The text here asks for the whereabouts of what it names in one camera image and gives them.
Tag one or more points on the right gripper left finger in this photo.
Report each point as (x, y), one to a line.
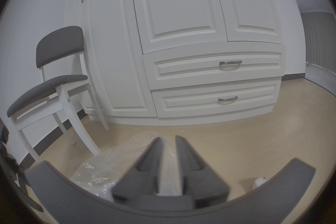
(136, 186)

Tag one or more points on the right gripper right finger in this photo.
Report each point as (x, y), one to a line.
(207, 186)

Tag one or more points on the white printed wrapper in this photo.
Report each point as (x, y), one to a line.
(258, 183)

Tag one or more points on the white wardrobe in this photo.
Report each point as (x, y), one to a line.
(183, 7)

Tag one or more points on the clear plastic bag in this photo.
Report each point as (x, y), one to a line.
(105, 165)

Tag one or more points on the white chair grey cushions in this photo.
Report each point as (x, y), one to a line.
(57, 44)

